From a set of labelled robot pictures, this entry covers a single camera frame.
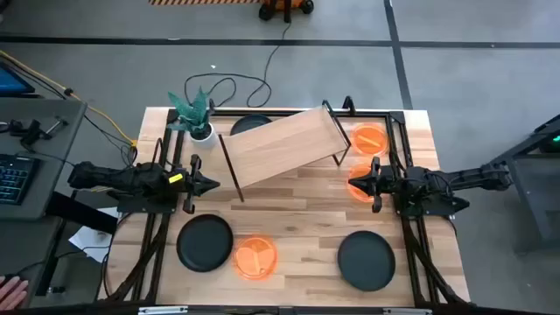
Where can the white paper sheet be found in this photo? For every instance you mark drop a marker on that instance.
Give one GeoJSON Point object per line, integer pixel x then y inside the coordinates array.
{"type": "Point", "coordinates": [89, 238]}

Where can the orange wheeled cart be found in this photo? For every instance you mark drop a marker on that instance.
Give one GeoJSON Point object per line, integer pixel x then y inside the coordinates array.
{"type": "Point", "coordinates": [286, 6]}

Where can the black clamp tool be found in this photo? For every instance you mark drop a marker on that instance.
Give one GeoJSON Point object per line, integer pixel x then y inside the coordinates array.
{"type": "Point", "coordinates": [30, 131]}

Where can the silver metal bracket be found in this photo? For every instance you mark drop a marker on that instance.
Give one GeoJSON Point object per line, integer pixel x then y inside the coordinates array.
{"type": "Point", "coordinates": [407, 311]}
{"type": "Point", "coordinates": [163, 310]}

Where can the yellow black hazard tape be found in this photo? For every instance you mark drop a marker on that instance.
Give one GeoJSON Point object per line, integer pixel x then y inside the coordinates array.
{"type": "Point", "coordinates": [201, 2]}

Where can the person's hand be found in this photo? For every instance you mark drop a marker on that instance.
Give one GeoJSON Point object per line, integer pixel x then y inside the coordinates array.
{"type": "Point", "coordinates": [12, 293]}

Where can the blue lit screen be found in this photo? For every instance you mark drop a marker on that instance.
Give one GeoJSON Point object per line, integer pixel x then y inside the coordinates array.
{"type": "Point", "coordinates": [11, 81]}

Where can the black keyboard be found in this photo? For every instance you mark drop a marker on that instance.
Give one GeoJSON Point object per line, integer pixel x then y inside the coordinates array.
{"type": "Point", "coordinates": [15, 177]}

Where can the black metal table frame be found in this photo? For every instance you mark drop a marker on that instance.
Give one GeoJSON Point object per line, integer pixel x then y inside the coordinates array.
{"type": "Point", "coordinates": [372, 115]}

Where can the black round plate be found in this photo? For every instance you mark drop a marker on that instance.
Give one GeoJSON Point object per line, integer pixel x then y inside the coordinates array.
{"type": "Point", "coordinates": [366, 261]}
{"type": "Point", "coordinates": [205, 242]}
{"type": "Point", "coordinates": [247, 124]}

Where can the white plant pot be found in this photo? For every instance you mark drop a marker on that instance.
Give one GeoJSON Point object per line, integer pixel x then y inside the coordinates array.
{"type": "Point", "coordinates": [209, 139]}

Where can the green artificial plant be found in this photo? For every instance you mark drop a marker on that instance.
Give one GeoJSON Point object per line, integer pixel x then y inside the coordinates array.
{"type": "Point", "coordinates": [192, 111]}

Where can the wooden shelf with black legs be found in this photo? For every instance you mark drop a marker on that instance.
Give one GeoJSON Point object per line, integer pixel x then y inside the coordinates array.
{"type": "Point", "coordinates": [280, 144]}

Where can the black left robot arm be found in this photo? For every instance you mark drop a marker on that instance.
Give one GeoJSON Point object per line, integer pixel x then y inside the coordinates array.
{"type": "Point", "coordinates": [131, 179]}

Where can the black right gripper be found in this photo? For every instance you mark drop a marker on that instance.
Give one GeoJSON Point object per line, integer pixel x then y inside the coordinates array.
{"type": "Point", "coordinates": [381, 184]}

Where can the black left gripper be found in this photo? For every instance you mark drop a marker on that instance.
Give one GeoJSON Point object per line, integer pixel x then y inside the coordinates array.
{"type": "Point", "coordinates": [192, 184]}

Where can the grey side desk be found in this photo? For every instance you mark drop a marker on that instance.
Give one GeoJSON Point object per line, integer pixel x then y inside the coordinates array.
{"type": "Point", "coordinates": [52, 175]}

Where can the orange translucent plate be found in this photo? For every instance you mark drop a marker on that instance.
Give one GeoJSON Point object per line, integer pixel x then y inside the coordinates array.
{"type": "Point", "coordinates": [359, 168]}
{"type": "Point", "coordinates": [369, 139]}
{"type": "Point", "coordinates": [255, 257]}

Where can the black metal stand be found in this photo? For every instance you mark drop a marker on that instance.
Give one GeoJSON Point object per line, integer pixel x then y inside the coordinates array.
{"type": "Point", "coordinates": [534, 184]}

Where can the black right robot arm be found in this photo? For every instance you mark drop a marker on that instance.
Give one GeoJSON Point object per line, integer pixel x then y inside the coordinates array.
{"type": "Point", "coordinates": [437, 181]}

